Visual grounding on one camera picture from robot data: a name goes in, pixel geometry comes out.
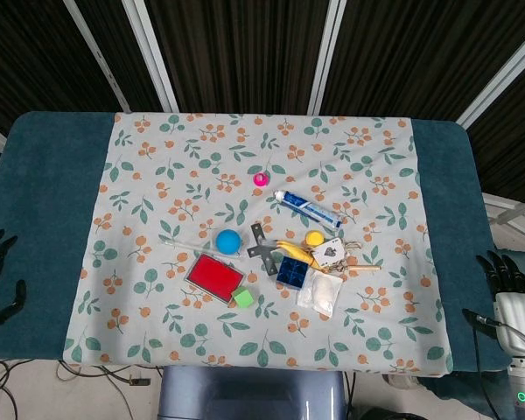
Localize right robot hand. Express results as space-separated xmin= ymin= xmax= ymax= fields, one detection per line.
xmin=461 ymin=249 xmax=525 ymax=353

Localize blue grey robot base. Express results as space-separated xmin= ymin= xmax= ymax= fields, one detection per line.
xmin=157 ymin=365 xmax=347 ymax=420

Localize teal table cover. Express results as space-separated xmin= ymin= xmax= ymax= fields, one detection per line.
xmin=0 ymin=110 xmax=514 ymax=373

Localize ace of spades card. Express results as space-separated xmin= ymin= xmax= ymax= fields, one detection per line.
xmin=309 ymin=238 xmax=347 ymax=268

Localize clear bag with white pad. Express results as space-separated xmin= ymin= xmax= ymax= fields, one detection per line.
xmin=296 ymin=271 xmax=344 ymax=315

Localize clear glass rod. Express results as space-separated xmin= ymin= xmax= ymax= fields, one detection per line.
xmin=159 ymin=236 xmax=220 ymax=255

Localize yellow toy banana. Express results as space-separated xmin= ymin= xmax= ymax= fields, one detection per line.
xmin=275 ymin=240 xmax=321 ymax=269

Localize white blue toothpaste tube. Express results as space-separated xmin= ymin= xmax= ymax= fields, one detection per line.
xmin=272 ymin=189 xmax=345 ymax=232

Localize red ink pad box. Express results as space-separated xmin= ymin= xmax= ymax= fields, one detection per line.
xmin=185 ymin=253 xmax=246 ymax=305

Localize blue ball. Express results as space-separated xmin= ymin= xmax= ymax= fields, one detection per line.
xmin=214 ymin=228 xmax=243 ymax=256

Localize floral patterned cloth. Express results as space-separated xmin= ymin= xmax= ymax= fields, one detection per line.
xmin=62 ymin=112 xmax=455 ymax=377

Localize green foam cube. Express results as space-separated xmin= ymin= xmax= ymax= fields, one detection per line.
xmin=232 ymin=287 xmax=255 ymax=311

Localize black cable on hand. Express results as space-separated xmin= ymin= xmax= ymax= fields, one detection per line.
xmin=467 ymin=312 xmax=525 ymax=420

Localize floor cables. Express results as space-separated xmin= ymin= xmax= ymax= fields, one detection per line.
xmin=0 ymin=358 xmax=163 ymax=420

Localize grey metal cross bracket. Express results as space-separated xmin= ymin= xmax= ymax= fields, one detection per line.
xmin=246 ymin=222 xmax=277 ymax=276

